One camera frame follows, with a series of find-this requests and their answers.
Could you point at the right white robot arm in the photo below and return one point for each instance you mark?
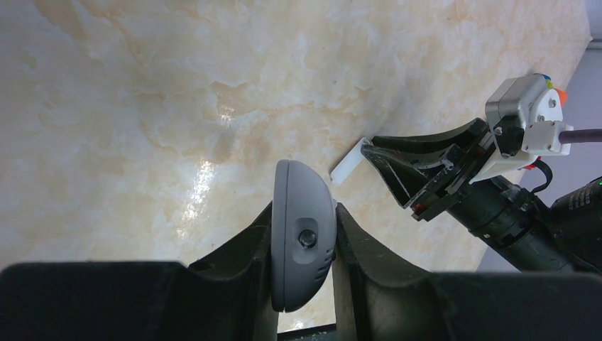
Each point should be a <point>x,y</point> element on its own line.
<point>515,223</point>

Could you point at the white battery cover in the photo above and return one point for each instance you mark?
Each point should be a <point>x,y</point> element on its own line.
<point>349,162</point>

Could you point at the orange blue toy car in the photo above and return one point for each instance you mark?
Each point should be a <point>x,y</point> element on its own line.
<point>563,96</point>

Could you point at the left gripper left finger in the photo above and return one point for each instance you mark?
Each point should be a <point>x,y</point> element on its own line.
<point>223,296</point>

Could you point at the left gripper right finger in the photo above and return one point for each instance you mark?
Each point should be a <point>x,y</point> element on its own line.
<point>378,295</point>

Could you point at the white remote control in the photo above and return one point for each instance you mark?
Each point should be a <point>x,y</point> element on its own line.
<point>303,235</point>

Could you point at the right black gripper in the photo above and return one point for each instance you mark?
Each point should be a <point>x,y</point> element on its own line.
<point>425,173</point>

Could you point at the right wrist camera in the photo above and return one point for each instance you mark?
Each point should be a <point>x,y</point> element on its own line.
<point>526,120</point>

